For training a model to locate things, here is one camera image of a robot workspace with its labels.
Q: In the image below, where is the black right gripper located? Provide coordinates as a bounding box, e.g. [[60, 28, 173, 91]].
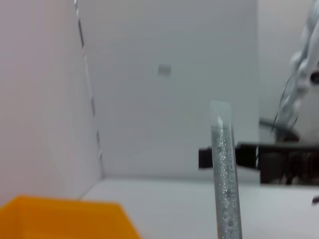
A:
[[198, 142, 319, 186]]

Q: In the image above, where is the grey pen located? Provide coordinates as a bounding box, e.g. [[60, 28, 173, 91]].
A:
[[210, 100, 243, 239]]

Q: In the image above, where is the yellow plastic bin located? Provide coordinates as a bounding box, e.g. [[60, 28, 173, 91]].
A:
[[0, 196, 143, 239]]

